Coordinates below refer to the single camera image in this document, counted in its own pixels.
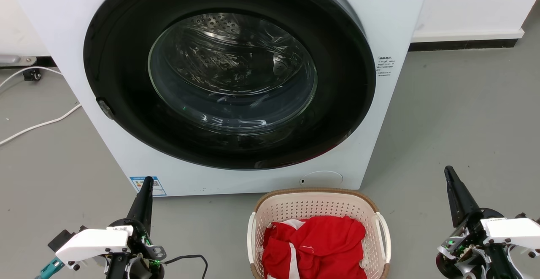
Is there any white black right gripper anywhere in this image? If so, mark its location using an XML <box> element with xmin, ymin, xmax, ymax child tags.
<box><xmin>437</xmin><ymin>166</ymin><xmax>540</xmax><ymax>279</ymax></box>

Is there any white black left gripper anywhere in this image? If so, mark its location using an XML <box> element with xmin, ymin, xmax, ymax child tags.
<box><xmin>55</xmin><ymin>177</ymin><xmax>167</xmax><ymax>270</ymax></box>

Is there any beige plastic laundry basket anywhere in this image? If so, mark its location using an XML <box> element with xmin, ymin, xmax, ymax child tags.
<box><xmin>247</xmin><ymin>188</ymin><xmax>392</xmax><ymax>279</ymax></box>

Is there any blue energy label sticker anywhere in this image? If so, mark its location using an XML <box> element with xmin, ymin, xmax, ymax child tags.
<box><xmin>130</xmin><ymin>176</ymin><xmax>167</xmax><ymax>197</ymax></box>

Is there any round white filter cover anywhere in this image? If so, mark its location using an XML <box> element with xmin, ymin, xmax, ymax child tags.
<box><xmin>300</xmin><ymin>171</ymin><xmax>343</xmax><ymax>188</ymax></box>

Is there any red garment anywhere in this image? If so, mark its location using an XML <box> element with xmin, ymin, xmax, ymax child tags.
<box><xmin>262</xmin><ymin>216</ymin><xmax>367</xmax><ymax>279</ymax></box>

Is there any black round washer door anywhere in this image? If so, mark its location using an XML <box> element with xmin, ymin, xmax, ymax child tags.
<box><xmin>83</xmin><ymin>0</ymin><xmax>377</xmax><ymax>171</ymax></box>

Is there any small printed text sticker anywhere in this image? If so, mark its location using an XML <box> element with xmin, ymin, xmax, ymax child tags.
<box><xmin>375</xmin><ymin>56</ymin><xmax>396</xmax><ymax>77</ymax></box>

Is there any black baseboard strip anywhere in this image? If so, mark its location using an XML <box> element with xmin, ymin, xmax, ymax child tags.
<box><xmin>408</xmin><ymin>38</ymin><xmax>518</xmax><ymax>52</ymax></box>

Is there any clear glass door window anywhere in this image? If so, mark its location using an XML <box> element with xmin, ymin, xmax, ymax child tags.
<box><xmin>148</xmin><ymin>13</ymin><xmax>318</xmax><ymax>135</ymax></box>

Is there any white front-load washing machine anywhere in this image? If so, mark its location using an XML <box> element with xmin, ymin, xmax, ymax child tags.
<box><xmin>4</xmin><ymin>0</ymin><xmax>433</xmax><ymax>197</ymax></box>

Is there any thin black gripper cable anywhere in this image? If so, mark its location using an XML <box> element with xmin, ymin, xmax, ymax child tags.
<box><xmin>164</xmin><ymin>254</ymin><xmax>209</xmax><ymax>276</ymax></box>

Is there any grey washer door handle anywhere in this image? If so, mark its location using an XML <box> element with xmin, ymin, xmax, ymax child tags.
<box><xmin>96</xmin><ymin>98</ymin><xmax>115</xmax><ymax>120</ymax></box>

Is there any white floor cable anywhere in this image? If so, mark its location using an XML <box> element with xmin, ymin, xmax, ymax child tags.
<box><xmin>0</xmin><ymin>66</ymin><xmax>64</xmax><ymax>89</ymax></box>
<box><xmin>0</xmin><ymin>104</ymin><xmax>82</xmax><ymax>146</ymax></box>

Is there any grey metal bracket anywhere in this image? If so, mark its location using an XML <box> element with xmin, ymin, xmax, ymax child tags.
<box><xmin>0</xmin><ymin>54</ymin><xmax>37</xmax><ymax>67</ymax></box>

